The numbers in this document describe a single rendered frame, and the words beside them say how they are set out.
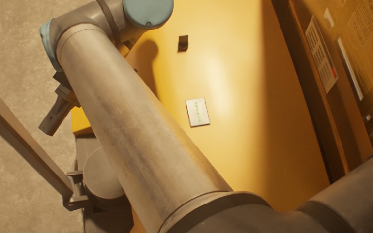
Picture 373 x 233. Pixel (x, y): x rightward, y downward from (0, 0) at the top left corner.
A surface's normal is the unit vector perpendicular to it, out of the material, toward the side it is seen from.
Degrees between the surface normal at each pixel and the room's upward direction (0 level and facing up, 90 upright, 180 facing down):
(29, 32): 0
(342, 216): 37
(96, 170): 0
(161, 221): 49
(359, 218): 27
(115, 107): 33
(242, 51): 0
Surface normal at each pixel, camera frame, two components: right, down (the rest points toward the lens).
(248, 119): 0.03, -0.40
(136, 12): 0.38, 0.10
